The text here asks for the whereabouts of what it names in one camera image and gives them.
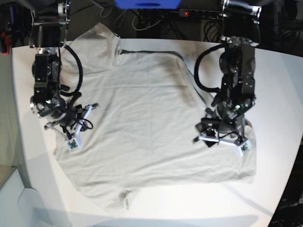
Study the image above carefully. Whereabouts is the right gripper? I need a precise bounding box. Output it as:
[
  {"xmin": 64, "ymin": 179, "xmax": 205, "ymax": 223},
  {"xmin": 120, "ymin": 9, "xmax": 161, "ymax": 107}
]
[{"xmin": 44, "ymin": 103, "xmax": 99, "ymax": 151}]

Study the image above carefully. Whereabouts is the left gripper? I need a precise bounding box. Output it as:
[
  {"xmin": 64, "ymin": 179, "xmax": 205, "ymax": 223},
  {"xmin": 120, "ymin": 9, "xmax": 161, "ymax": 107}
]
[{"xmin": 192, "ymin": 117, "xmax": 250, "ymax": 156}]

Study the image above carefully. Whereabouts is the beige t-shirt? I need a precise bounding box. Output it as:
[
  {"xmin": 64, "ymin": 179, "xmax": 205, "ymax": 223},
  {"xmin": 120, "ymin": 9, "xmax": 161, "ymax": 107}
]
[{"xmin": 54, "ymin": 23, "xmax": 257, "ymax": 214}]

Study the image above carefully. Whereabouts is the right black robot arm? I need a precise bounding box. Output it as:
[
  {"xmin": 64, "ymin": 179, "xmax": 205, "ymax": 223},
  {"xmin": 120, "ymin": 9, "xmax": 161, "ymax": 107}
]
[{"xmin": 29, "ymin": 0, "xmax": 98, "ymax": 151}]

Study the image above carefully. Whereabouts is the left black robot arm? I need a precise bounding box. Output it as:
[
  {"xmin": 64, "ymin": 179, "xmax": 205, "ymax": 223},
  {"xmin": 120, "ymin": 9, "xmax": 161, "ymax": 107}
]
[{"xmin": 193, "ymin": 0, "xmax": 261, "ymax": 157}]

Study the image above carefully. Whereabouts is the black power strip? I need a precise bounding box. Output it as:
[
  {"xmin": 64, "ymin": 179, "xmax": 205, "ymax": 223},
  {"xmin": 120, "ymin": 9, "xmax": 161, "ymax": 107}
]
[{"xmin": 178, "ymin": 9, "xmax": 222, "ymax": 20}]

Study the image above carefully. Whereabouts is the red and blue clamp tool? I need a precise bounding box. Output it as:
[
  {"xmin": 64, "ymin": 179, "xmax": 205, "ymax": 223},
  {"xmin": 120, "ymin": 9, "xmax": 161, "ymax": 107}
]
[{"xmin": 0, "ymin": 2, "xmax": 18, "ymax": 55}]

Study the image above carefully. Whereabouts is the blue plastic bin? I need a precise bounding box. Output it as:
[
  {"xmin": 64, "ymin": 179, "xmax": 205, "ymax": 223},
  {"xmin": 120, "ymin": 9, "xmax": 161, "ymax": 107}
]
[{"xmin": 115, "ymin": 0, "xmax": 181, "ymax": 9}]

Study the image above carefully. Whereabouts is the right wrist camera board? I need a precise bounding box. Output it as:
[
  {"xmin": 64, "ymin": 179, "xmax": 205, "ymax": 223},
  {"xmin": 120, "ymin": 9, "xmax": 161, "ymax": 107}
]
[{"xmin": 65, "ymin": 140, "xmax": 81, "ymax": 151}]

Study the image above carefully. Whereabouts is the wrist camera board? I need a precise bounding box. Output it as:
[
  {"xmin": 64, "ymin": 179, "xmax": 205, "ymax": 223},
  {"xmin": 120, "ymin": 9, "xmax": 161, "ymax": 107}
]
[
  {"xmin": 65, "ymin": 140, "xmax": 81, "ymax": 151},
  {"xmin": 239, "ymin": 140, "xmax": 250, "ymax": 157}
]

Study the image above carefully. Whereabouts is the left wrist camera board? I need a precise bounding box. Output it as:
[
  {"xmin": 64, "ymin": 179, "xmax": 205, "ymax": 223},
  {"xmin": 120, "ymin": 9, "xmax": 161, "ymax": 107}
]
[{"xmin": 239, "ymin": 140, "xmax": 250, "ymax": 157}]

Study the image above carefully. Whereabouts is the white cable on floor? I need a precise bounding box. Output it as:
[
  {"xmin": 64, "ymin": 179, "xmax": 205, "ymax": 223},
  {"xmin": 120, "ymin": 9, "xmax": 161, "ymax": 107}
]
[{"xmin": 132, "ymin": 14, "xmax": 164, "ymax": 31}]

